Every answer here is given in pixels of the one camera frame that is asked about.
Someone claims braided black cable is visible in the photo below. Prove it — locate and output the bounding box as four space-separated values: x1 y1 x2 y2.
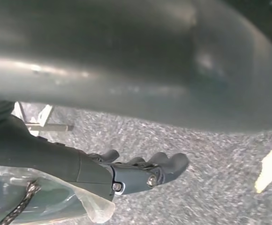
0 180 40 225

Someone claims yellow floor tape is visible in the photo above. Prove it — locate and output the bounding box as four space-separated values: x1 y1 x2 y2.
255 135 272 194

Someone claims pale metal frame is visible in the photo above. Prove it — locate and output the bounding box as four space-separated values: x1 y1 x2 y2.
11 102 74 137

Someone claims clear plastic sheet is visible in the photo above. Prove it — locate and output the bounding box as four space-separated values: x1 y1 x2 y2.
0 166 116 225

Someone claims glossy grey robot body shell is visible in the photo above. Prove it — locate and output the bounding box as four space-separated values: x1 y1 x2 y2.
0 0 272 134

